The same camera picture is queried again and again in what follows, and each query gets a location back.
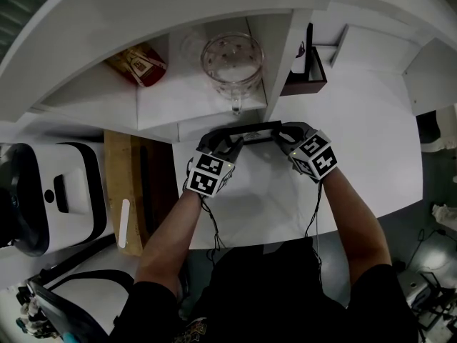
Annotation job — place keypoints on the dark brown wooden box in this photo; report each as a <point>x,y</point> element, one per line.
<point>303,88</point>

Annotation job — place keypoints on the person's right forearm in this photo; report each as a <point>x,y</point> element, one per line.
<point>357,227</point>

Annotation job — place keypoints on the white robot with black trim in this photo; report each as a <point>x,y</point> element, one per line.
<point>71,298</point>
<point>78,191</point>

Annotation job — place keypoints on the white flat board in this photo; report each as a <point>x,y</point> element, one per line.
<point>337,46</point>

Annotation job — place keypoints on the white table top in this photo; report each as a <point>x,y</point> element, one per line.
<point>357,155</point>

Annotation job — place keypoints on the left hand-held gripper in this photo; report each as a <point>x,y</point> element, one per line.
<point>207,177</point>

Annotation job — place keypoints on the person's left forearm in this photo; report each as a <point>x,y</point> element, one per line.
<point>168,241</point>

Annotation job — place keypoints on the red packet on shelf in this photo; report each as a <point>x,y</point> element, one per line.
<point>139,66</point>

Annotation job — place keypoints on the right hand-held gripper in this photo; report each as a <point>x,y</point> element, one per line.
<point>317,155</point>

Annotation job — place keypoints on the small black picture frame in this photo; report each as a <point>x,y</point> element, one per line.
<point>255,129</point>

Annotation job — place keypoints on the black antler print picture frame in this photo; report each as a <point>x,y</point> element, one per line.
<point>303,48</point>

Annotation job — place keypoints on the brown cardboard box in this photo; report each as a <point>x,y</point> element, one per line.
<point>121,177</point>

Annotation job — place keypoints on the person's black shirt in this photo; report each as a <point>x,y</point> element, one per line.
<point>267,298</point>

